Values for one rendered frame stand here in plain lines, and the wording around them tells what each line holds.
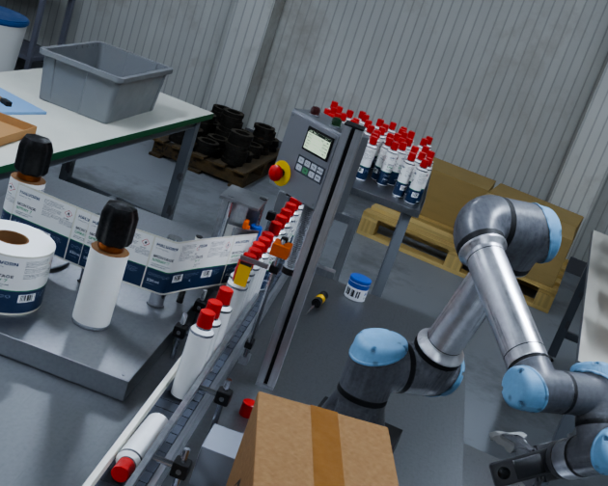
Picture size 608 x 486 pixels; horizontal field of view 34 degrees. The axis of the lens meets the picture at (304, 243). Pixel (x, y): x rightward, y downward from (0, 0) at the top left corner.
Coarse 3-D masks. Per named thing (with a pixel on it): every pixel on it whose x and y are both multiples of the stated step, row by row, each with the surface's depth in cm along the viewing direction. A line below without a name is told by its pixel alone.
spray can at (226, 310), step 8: (224, 288) 217; (232, 288) 219; (216, 296) 218; (224, 296) 217; (232, 296) 218; (224, 304) 217; (224, 312) 217; (224, 320) 218; (224, 328) 219; (216, 344) 220
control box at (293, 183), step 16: (304, 112) 226; (320, 112) 232; (288, 128) 227; (304, 128) 224; (320, 128) 220; (336, 128) 220; (288, 144) 227; (336, 144) 217; (288, 160) 227; (320, 160) 220; (288, 176) 227; (304, 176) 224; (352, 176) 226; (288, 192) 228; (304, 192) 224
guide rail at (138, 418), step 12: (168, 372) 210; (168, 384) 208; (156, 396) 199; (144, 408) 193; (132, 420) 188; (132, 432) 186; (120, 444) 179; (108, 456) 174; (96, 468) 170; (96, 480) 168
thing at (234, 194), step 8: (232, 184) 273; (224, 192) 264; (232, 192) 266; (240, 192) 268; (248, 192) 271; (232, 200) 260; (240, 200) 262; (248, 200) 264; (256, 200) 266; (264, 200) 268; (256, 208) 260
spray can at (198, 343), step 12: (204, 312) 202; (204, 324) 202; (192, 336) 203; (204, 336) 202; (192, 348) 203; (204, 348) 204; (180, 360) 206; (192, 360) 204; (204, 360) 205; (180, 372) 206; (192, 372) 205; (180, 384) 206; (192, 384) 206; (180, 396) 207
